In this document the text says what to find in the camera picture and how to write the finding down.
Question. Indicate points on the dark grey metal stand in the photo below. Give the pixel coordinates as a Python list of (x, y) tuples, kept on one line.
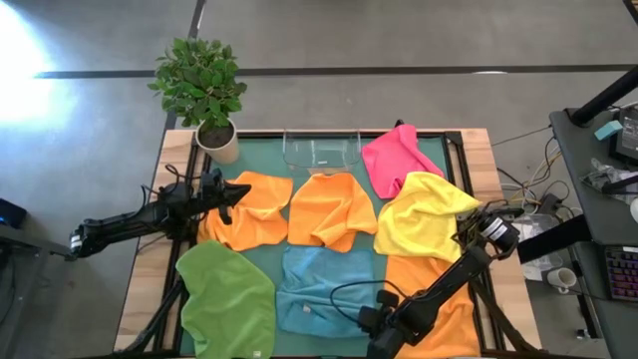
[(25, 242)]

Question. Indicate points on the dark grey side desk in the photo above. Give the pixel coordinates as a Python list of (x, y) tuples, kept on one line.
[(578, 149)]

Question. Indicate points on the small grey caster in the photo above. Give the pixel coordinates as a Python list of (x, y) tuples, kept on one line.
[(583, 333)]

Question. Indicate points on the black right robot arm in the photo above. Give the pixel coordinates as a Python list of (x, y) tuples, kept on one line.
[(448, 279)]

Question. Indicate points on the green microfiber towel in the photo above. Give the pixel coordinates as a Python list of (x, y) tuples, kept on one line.
[(224, 299)]

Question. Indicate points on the orange microfiber towel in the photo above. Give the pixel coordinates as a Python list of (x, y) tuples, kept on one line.
[(329, 209), (259, 214), (414, 274)]

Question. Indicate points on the pink microfiber towel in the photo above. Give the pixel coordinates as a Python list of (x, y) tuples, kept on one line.
[(394, 159)]

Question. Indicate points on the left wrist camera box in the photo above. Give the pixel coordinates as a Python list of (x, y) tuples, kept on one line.
[(213, 178)]

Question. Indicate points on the backlit black keyboard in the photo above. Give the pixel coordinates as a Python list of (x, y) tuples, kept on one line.
[(623, 274)]

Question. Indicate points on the black diagonal pole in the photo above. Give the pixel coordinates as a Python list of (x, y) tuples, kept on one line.
[(605, 97)]

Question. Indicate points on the white mug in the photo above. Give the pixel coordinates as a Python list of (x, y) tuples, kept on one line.
[(560, 279)]

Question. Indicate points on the black diagonal frame strut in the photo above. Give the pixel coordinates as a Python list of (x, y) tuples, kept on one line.
[(513, 334), (154, 321)]

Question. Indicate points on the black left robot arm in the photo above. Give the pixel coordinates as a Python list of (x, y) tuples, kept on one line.
[(124, 227)]

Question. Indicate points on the yellow microfiber towel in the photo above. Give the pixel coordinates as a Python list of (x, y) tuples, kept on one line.
[(423, 214)]

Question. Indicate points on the black screen device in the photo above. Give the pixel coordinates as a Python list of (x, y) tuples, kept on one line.
[(628, 139)]

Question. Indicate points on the clear plastic bag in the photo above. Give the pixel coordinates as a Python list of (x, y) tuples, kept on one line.
[(533, 224)]

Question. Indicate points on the crumpled clear plastic wrap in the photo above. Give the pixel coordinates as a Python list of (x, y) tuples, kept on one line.
[(600, 174)]

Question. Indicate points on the small black clamp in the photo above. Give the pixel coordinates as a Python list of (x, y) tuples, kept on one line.
[(399, 122)]

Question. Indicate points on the white round object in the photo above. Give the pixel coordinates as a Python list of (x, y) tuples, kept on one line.
[(635, 209)]

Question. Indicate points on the black device with blue light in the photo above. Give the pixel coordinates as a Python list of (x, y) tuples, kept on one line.
[(12, 214)]

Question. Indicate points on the potted green leafy plant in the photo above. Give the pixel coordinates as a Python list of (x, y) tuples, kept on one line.
[(199, 85)]

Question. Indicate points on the black flat bar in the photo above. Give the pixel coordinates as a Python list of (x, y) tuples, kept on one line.
[(553, 239)]

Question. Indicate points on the black aluminium table frame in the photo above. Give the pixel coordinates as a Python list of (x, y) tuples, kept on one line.
[(454, 138)]

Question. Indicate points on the black power adapter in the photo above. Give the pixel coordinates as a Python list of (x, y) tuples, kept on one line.
[(550, 204)]

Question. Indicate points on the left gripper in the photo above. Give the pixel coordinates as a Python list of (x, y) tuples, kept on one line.
[(214, 197)]

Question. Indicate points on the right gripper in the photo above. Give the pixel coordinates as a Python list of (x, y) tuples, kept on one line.
[(391, 339)]

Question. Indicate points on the small light blue box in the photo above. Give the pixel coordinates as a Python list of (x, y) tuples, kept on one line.
[(608, 130)]

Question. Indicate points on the clear plastic bin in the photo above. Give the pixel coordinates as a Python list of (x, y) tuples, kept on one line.
[(299, 149)]

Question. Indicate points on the blue microfiber towel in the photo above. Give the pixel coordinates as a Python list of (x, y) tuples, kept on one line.
[(319, 284)]

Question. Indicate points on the black elongated tool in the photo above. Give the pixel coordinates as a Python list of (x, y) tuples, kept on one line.
[(620, 184)]

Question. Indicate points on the teal table mat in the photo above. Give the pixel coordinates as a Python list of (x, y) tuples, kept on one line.
[(264, 159)]

